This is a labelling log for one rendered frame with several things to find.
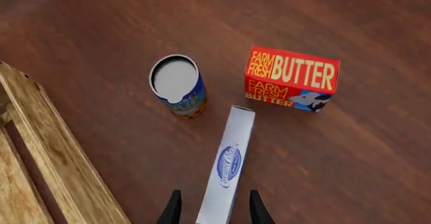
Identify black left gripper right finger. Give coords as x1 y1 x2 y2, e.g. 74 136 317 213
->
249 189 274 224

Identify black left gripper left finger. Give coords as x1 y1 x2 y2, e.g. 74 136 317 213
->
156 189 183 224

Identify silver cream cheese box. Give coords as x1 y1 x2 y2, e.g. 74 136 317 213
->
195 104 256 224

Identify wooden slat tray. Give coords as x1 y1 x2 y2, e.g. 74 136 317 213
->
0 60 132 224

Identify blue soup tin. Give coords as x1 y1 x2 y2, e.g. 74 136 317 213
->
148 54 208 121

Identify red butter box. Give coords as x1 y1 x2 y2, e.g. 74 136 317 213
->
243 44 341 114

